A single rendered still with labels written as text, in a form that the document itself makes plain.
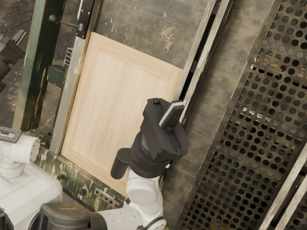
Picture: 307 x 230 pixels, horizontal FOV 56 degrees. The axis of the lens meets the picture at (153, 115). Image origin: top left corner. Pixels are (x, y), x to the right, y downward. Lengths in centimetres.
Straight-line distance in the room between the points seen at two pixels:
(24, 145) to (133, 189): 28
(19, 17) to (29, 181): 369
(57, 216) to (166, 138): 31
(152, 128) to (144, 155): 8
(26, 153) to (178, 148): 38
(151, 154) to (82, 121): 74
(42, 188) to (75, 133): 55
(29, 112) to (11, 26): 281
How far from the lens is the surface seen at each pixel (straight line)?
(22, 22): 424
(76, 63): 122
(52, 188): 79
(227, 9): 93
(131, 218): 84
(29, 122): 152
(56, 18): 115
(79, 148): 130
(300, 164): 91
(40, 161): 145
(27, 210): 76
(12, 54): 118
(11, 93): 317
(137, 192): 66
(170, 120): 50
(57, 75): 141
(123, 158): 62
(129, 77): 110
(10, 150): 75
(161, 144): 50
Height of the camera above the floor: 199
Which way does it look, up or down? 49 degrees down
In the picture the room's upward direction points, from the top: straight up
